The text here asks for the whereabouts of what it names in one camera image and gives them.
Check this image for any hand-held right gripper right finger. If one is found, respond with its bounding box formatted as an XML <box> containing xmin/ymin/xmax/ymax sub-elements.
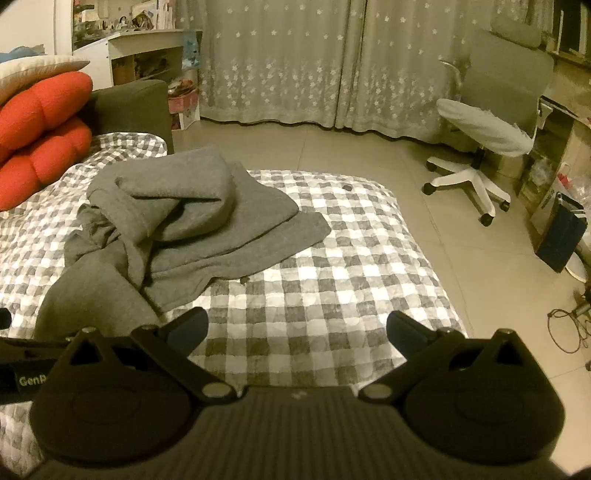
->
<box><xmin>359</xmin><ymin>311</ymin><xmax>550</xmax><ymax>407</ymax></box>

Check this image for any dark olive sofa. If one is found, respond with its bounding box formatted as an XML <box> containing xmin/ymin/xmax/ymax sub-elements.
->
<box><xmin>88</xmin><ymin>79</ymin><xmax>175</xmax><ymax>155</ymax></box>

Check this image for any blue pillow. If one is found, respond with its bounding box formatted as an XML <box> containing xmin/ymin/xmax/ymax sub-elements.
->
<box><xmin>0</xmin><ymin>45</ymin><xmax>45</xmax><ymax>63</ymax></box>

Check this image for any red flower cushion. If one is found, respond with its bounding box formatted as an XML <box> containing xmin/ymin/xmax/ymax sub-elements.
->
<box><xmin>0</xmin><ymin>122</ymin><xmax>93</xmax><ymax>212</ymax></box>
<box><xmin>0</xmin><ymin>71</ymin><xmax>94</xmax><ymax>162</ymax></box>

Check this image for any grey fleece garment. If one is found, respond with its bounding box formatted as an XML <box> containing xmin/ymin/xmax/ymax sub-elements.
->
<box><xmin>34</xmin><ymin>145</ymin><xmax>331</xmax><ymax>340</ymax></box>

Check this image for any black floor cable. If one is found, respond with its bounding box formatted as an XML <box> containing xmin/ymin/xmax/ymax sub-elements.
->
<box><xmin>547</xmin><ymin>288</ymin><xmax>591</xmax><ymax>354</ymax></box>

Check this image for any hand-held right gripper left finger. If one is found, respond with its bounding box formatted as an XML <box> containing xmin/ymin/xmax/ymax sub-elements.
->
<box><xmin>46</xmin><ymin>307</ymin><xmax>239</xmax><ymax>407</ymax></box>

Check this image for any grey office chair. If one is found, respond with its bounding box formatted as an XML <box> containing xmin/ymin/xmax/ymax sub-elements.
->
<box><xmin>424</xmin><ymin>17</ymin><xmax>555</xmax><ymax>227</ymax></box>

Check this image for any white low cabinet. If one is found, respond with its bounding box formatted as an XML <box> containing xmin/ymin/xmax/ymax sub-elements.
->
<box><xmin>107</xmin><ymin>30</ymin><xmax>204</xmax><ymax>89</ymax></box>

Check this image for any grey checked blanket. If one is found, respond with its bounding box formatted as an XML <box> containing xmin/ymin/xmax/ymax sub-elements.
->
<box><xmin>0</xmin><ymin>131</ymin><xmax>469</xmax><ymax>462</ymax></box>

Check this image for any blue picture card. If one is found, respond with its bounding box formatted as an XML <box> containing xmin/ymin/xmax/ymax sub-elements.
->
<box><xmin>181</xmin><ymin>31</ymin><xmax>204</xmax><ymax>70</ymax></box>

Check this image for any dark blue bin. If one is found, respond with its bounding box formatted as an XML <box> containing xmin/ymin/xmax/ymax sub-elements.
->
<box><xmin>536</xmin><ymin>193</ymin><xmax>587</xmax><ymax>274</ymax></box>

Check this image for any white pillow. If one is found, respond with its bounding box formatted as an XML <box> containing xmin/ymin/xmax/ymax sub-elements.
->
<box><xmin>0</xmin><ymin>55</ymin><xmax>90</xmax><ymax>106</ymax></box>

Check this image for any clear plastic bag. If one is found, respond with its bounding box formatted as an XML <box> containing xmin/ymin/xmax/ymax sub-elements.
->
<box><xmin>529</xmin><ymin>157</ymin><xmax>591</xmax><ymax>206</ymax></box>

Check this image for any wooden desk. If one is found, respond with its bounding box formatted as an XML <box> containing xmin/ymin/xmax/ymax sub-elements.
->
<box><xmin>515</xmin><ymin>0</ymin><xmax>591</xmax><ymax>241</ymax></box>

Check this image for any pink storage box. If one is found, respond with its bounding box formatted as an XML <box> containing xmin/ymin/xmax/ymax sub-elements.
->
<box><xmin>167</xmin><ymin>90</ymin><xmax>200</xmax><ymax>114</ymax></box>

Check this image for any grey star-print curtain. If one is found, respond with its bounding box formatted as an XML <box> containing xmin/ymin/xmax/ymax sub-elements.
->
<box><xmin>173</xmin><ymin>0</ymin><xmax>368</xmax><ymax>129</ymax></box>
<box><xmin>335</xmin><ymin>0</ymin><xmax>513</xmax><ymax>145</ymax></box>

